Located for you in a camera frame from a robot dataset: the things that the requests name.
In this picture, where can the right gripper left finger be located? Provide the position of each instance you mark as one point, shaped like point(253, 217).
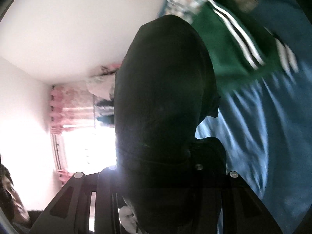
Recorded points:
point(69, 210)

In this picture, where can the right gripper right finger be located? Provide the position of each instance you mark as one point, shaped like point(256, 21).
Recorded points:
point(227, 195)

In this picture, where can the black leather jacket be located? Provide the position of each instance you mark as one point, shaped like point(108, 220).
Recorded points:
point(164, 89)

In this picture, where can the blue striped bed sheet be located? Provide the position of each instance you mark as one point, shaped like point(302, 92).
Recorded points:
point(266, 126)

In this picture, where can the pink window curtain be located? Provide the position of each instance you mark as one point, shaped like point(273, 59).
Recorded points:
point(71, 109)

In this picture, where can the green striped track jacket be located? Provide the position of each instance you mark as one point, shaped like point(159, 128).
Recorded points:
point(241, 49)

